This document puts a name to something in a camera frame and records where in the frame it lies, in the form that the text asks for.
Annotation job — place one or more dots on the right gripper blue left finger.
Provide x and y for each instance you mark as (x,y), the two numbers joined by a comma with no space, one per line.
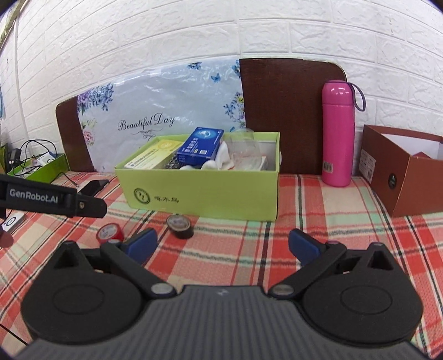
(141,246)

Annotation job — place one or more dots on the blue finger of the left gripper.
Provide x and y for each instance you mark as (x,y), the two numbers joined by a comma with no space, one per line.
(90,206)

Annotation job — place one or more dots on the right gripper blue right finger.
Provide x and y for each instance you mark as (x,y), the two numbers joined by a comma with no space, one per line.
(304,247)

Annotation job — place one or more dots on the yellow medicine box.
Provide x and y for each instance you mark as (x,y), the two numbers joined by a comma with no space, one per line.
(155,156)

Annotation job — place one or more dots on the clear plastic cup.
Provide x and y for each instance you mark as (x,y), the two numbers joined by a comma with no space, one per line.
(244,150)

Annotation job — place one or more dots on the white pink work glove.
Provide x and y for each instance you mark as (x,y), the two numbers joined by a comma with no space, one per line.
(222,161)

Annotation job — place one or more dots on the blue medicine box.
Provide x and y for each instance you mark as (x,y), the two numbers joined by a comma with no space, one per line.
(201,146)

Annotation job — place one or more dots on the steel wool scrubber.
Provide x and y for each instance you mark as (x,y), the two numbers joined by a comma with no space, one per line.
(172,163)

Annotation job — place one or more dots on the person's left hand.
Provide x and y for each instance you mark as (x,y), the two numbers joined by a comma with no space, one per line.
(6,239)

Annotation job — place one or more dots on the black smartphone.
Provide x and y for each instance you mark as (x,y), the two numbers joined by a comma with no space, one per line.
(93,187)

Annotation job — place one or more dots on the white flat device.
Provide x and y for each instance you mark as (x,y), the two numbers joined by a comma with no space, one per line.
(13,221)

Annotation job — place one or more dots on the red tape roll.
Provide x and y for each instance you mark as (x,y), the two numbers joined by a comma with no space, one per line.
(110,232)

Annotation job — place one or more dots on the small green tray box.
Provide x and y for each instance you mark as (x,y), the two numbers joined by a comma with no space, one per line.
(34,170)

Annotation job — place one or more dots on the black tape roll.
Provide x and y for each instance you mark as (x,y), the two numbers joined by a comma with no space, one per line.
(180,226)

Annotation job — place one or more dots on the plaid bed blanket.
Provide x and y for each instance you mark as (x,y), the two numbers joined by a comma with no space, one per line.
(236,251)

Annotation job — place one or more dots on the floral plastic bag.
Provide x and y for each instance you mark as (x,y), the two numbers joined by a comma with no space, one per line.
(119,117)

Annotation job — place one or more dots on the green cardboard box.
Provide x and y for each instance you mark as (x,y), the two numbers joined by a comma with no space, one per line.
(225,194)

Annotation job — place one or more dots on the brown cardboard box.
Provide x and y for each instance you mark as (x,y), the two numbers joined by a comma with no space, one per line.
(404,168)

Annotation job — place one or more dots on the pink thermos bottle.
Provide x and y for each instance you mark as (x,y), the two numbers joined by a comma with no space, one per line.
(340,100)

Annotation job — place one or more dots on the brown wooden headboard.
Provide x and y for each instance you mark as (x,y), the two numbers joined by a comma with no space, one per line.
(280,95)

